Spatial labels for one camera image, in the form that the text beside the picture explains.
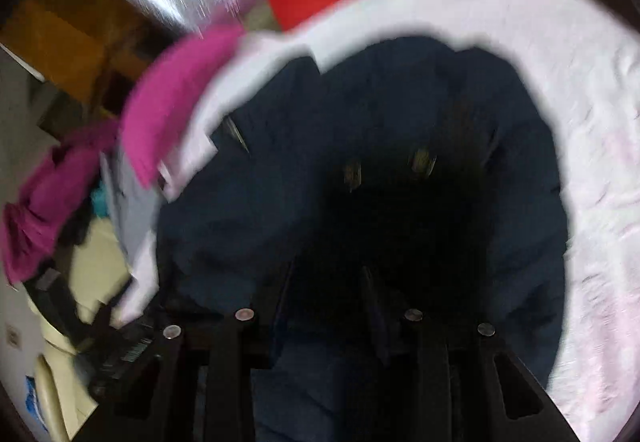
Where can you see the teal cloth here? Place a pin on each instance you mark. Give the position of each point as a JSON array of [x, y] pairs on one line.
[[100, 202]]

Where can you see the magenta pillow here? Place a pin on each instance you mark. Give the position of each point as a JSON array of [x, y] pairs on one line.
[[170, 96]]

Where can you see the grey garment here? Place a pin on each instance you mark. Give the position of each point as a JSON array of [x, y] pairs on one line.
[[135, 222]]

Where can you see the magenta garment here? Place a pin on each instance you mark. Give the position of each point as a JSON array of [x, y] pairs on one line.
[[45, 202]]

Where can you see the white blanket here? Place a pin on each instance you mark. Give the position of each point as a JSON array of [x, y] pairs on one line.
[[575, 71]]

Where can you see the navy blue zip jacket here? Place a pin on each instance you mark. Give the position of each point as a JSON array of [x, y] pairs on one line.
[[400, 96]]

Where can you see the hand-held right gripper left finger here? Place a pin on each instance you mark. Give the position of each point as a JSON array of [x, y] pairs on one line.
[[230, 372]]

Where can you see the cream leather sofa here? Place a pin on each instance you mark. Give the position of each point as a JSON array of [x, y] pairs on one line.
[[90, 262]]

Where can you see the orange wooden column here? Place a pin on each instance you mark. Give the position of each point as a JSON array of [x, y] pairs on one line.
[[55, 46]]

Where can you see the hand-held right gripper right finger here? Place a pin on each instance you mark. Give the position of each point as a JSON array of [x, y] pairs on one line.
[[432, 372]]

